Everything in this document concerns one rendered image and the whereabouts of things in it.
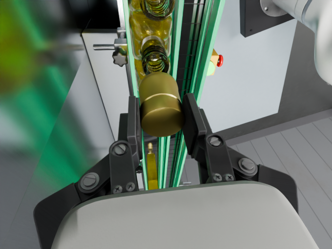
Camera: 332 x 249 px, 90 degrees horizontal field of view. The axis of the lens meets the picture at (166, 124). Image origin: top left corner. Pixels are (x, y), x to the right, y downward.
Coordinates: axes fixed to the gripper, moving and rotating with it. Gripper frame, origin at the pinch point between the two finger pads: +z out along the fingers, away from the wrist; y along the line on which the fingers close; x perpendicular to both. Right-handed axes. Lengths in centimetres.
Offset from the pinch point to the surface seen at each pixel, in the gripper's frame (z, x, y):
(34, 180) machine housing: 1.9, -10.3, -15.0
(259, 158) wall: 96, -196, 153
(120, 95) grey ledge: 34.6, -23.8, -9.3
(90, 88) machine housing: 28.6, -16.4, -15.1
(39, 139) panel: 3.2, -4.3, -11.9
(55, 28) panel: 16.2, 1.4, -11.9
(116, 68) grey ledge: 34.6, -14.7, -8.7
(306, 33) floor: 140, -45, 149
